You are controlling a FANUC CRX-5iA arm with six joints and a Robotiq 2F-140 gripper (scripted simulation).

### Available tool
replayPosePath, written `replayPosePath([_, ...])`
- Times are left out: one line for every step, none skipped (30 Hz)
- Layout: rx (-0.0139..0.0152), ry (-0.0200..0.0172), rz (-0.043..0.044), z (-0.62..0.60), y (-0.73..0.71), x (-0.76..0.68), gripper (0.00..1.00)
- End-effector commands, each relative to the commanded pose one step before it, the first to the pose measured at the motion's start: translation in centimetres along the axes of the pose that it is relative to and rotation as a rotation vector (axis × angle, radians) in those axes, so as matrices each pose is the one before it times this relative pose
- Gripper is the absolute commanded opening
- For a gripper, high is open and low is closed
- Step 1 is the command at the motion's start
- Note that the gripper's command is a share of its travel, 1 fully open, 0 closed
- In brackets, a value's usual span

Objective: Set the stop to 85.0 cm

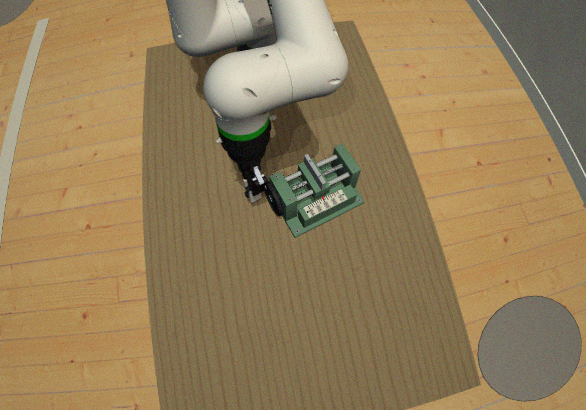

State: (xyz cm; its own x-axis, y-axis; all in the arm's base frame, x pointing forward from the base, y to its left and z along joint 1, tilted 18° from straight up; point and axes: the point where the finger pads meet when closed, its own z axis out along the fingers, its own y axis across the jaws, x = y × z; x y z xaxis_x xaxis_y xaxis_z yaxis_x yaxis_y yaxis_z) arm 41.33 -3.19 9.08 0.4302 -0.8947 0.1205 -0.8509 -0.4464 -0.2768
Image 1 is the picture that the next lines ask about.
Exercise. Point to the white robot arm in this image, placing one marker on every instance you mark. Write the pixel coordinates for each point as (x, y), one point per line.
(307, 60)

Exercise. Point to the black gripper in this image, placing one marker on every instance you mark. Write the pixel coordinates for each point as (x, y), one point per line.
(251, 167)

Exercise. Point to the green bench vise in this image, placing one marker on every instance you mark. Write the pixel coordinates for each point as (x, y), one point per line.
(301, 202)

